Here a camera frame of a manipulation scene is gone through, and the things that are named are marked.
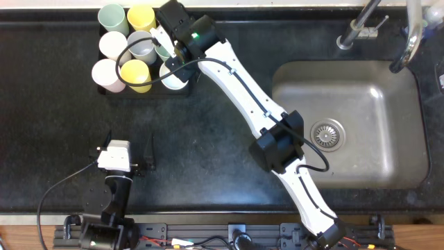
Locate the yellow cup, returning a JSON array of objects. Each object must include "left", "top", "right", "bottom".
[
  {"left": 126, "top": 4, "right": 157, "bottom": 33},
  {"left": 119, "top": 59, "right": 153, "bottom": 94}
]

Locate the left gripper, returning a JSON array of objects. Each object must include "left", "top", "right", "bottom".
[{"left": 101, "top": 130, "right": 157, "bottom": 176}]

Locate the black tray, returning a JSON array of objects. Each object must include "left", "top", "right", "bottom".
[{"left": 96, "top": 20, "right": 191, "bottom": 98}]

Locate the dark container with white label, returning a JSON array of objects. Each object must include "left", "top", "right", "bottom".
[{"left": 434, "top": 62, "right": 444, "bottom": 95}]

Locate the steel sink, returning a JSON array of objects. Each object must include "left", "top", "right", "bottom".
[{"left": 271, "top": 60, "right": 431, "bottom": 190}]

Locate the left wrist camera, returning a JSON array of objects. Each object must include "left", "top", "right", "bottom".
[{"left": 96, "top": 140, "right": 132, "bottom": 173}]

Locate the blue soap bottle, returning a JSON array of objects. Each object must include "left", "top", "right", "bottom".
[{"left": 421, "top": 2, "right": 444, "bottom": 39}]

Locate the mounting rail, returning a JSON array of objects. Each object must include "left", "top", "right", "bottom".
[{"left": 53, "top": 215, "right": 396, "bottom": 250}]

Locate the black cable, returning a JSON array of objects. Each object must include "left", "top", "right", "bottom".
[
  {"left": 115, "top": 36, "right": 330, "bottom": 213},
  {"left": 36, "top": 160, "right": 100, "bottom": 250}
]

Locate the white cup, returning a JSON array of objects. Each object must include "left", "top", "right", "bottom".
[
  {"left": 159, "top": 62, "right": 189, "bottom": 91},
  {"left": 99, "top": 31, "right": 132, "bottom": 65}
]

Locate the green cup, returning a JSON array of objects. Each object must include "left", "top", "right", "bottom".
[
  {"left": 97, "top": 3, "right": 130, "bottom": 37},
  {"left": 155, "top": 43, "right": 171, "bottom": 63}
]

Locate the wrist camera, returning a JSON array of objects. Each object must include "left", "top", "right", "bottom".
[
  {"left": 96, "top": 140, "right": 132, "bottom": 173},
  {"left": 149, "top": 26, "right": 178, "bottom": 58}
]

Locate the pink cup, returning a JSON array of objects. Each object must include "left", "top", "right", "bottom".
[{"left": 91, "top": 58, "right": 126, "bottom": 94}]

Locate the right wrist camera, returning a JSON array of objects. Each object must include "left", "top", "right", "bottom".
[{"left": 149, "top": 26, "right": 178, "bottom": 58}]

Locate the grey cup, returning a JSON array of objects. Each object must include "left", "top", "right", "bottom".
[{"left": 126, "top": 30, "right": 157, "bottom": 66}]

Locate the steel tap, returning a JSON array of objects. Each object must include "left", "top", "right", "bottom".
[{"left": 335, "top": 0, "right": 427, "bottom": 74}]

